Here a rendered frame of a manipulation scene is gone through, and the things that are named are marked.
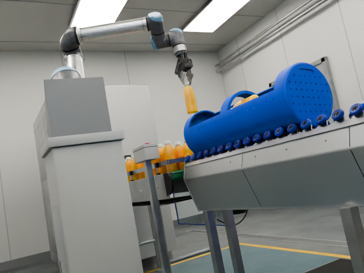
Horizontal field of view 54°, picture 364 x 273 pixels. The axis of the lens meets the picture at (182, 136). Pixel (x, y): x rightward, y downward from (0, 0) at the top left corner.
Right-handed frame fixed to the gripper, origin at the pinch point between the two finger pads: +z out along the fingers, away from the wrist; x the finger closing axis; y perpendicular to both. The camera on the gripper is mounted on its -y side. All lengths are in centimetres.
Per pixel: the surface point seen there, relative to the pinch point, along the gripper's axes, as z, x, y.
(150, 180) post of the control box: 56, -28, -25
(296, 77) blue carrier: 35, -2, 89
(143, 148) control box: 36, -32, -17
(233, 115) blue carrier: 39, -11, 53
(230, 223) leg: 93, 8, -1
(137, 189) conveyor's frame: 56, -22, -70
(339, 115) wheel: 58, -7, 107
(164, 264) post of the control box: 108, -29, -30
